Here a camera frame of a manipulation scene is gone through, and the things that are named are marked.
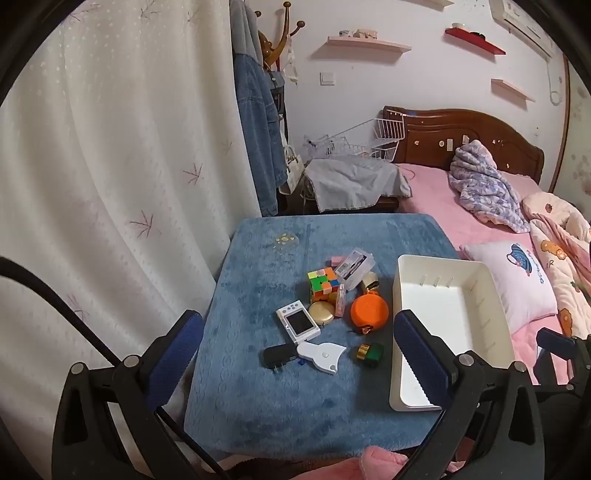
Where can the pink fleece clothing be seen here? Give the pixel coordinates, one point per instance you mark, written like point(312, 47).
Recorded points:
point(378, 464)

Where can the clear film yellow print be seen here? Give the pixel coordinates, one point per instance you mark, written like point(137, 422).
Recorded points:
point(286, 240)

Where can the white fishtail plastic tool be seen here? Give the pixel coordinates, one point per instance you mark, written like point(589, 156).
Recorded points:
point(323, 356)

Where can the blue plush mat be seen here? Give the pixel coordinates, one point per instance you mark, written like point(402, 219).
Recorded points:
point(258, 277)

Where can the pink printed pillow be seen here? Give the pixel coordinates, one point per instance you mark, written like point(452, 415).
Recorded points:
point(512, 281)

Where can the white handheld game console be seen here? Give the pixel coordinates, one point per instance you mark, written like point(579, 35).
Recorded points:
point(298, 323)

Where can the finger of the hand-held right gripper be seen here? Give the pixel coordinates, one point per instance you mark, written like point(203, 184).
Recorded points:
point(553, 339)

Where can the wooden bed headboard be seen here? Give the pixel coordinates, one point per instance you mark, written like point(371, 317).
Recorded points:
point(434, 134)

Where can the white handbag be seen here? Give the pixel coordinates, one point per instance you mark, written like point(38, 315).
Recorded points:
point(291, 170)

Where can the white light switch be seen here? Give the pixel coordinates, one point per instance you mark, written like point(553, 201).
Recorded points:
point(327, 79)

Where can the gold round compact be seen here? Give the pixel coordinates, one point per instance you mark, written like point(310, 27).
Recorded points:
point(322, 314)

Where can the grey hanging coat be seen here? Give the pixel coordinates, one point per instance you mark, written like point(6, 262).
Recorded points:
point(244, 27)

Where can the small pink case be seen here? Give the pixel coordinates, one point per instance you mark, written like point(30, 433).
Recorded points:
point(340, 300)

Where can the black plug adapter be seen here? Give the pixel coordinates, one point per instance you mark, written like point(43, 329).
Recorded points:
point(279, 356)

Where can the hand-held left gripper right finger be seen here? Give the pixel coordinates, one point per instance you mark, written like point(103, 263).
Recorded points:
point(422, 360)

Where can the green gold small bottle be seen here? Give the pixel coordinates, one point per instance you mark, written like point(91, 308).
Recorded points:
point(370, 354)

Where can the pink cartoon quilt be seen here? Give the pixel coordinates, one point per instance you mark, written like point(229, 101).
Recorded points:
point(558, 249)

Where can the white plastic bin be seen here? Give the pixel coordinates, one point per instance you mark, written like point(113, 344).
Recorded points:
point(443, 304)

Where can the clear plastic box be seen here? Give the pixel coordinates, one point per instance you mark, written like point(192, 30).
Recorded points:
point(353, 267)

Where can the blue denim jacket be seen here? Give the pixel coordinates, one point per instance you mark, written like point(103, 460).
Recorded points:
point(258, 129)

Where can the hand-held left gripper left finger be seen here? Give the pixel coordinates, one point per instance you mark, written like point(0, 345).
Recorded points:
point(178, 355)

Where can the long pink wall shelf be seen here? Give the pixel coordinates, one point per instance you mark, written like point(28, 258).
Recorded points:
point(369, 44)

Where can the purple floral blanket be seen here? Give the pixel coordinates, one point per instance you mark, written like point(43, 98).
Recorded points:
point(489, 184)

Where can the grey cloth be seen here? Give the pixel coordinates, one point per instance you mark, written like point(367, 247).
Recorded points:
point(351, 182)

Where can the white patterned curtain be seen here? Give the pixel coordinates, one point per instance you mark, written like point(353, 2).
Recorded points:
point(115, 138)

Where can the pink bed sheet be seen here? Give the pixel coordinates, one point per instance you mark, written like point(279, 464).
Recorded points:
point(438, 203)

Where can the white air conditioner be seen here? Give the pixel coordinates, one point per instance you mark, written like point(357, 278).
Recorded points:
point(521, 23)

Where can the orange round tape measure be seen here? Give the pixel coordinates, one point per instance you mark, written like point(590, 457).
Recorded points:
point(369, 311)

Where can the wooden coat rack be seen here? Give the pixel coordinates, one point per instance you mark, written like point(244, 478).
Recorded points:
point(272, 44)

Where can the colourful puzzle cube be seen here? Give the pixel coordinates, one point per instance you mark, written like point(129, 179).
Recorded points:
point(321, 286)

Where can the white shelf ornament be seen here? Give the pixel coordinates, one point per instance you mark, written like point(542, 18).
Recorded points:
point(365, 33)

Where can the red wall shelf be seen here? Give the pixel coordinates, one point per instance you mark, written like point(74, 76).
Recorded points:
point(475, 40)

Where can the short pink wall shelf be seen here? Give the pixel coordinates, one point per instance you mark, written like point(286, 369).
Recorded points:
point(512, 88)

